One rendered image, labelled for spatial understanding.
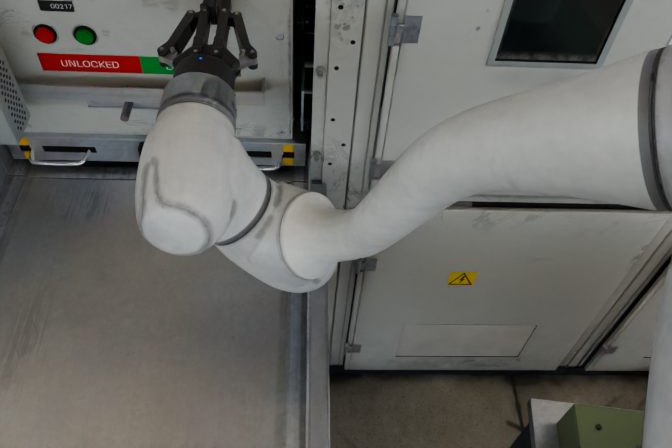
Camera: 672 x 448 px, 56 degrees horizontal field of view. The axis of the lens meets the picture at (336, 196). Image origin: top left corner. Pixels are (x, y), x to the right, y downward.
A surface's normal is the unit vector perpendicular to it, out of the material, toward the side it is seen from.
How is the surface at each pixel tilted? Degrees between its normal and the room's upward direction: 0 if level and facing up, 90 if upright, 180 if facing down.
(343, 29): 90
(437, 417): 0
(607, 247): 90
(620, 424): 4
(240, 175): 59
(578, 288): 90
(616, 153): 78
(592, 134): 66
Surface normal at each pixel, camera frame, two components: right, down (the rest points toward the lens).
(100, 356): 0.05, -0.64
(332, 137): 0.02, 0.77
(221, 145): 0.80, -0.40
